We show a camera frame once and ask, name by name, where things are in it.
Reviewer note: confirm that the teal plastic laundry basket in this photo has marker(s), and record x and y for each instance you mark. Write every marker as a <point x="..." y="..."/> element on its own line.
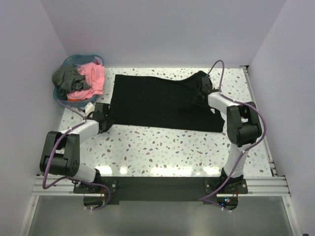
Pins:
<point x="80" y="60"/>

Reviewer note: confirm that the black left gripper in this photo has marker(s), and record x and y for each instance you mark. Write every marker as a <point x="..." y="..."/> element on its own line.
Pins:
<point x="110" y="123"/>

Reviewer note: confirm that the purple garment in basket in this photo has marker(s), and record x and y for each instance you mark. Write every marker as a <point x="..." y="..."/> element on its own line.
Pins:
<point x="97" y="61"/>

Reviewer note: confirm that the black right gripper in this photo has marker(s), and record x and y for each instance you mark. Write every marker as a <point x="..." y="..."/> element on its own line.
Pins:
<point x="196" y="102"/>

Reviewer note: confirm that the grey green t shirt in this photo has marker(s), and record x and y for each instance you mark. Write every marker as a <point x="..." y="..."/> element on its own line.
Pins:
<point x="68" y="80"/>

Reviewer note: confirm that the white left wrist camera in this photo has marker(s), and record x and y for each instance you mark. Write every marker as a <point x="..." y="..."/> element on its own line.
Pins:
<point x="90" y="107"/>

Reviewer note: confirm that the orange garment in basket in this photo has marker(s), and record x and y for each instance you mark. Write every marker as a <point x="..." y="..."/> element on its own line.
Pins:
<point x="74" y="100"/>

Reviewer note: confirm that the aluminium right side rail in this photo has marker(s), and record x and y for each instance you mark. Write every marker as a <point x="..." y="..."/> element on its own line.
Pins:
<point x="262" y="142"/>

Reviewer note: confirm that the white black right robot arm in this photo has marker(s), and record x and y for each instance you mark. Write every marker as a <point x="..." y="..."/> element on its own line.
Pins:
<point x="243" y="129"/>

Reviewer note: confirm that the aluminium front frame rail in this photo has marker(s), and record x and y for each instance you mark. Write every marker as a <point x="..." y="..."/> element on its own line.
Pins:
<point x="257" y="186"/>

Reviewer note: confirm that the black t shirt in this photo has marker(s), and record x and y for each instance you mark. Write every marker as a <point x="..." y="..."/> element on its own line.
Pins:
<point x="156" y="102"/>

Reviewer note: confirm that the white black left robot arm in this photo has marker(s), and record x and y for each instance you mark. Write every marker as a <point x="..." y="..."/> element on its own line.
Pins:
<point x="61" y="153"/>

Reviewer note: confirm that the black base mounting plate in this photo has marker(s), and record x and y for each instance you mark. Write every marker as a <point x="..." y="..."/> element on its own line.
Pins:
<point x="157" y="189"/>

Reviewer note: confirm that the pink t shirt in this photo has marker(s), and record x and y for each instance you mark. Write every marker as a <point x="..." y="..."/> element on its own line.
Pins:
<point x="95" y="78"/>

